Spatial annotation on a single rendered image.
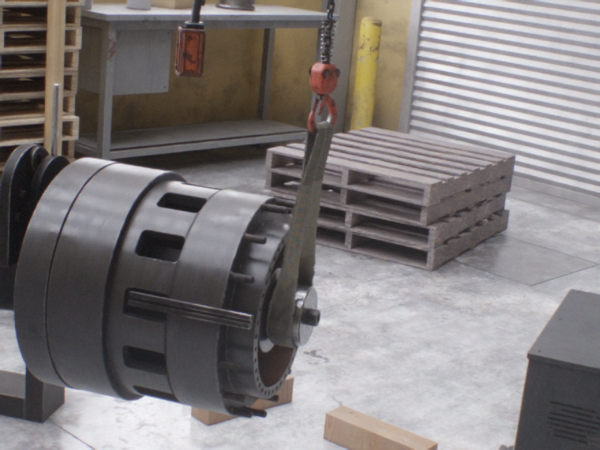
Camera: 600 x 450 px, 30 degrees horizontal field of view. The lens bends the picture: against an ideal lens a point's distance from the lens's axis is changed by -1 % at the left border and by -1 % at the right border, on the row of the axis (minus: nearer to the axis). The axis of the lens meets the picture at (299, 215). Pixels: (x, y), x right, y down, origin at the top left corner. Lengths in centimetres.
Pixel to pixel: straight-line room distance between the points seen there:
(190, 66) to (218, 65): 615
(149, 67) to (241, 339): 501
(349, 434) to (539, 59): 482
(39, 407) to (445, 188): 285
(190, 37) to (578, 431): 123
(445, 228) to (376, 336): 128
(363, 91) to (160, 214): 638
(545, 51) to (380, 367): 407
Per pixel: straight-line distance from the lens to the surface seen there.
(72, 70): 622
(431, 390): 448
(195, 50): 244
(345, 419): 390
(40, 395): 393
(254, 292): 243
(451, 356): 487
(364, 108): 883
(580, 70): 809
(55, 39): 600
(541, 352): 259
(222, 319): 237
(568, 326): 280
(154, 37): 733
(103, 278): 247
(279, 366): 274
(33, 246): 255
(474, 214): 654
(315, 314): 258
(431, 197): 587
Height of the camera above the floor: 172
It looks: 15 degrees down
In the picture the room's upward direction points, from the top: 5 degrees clockwise
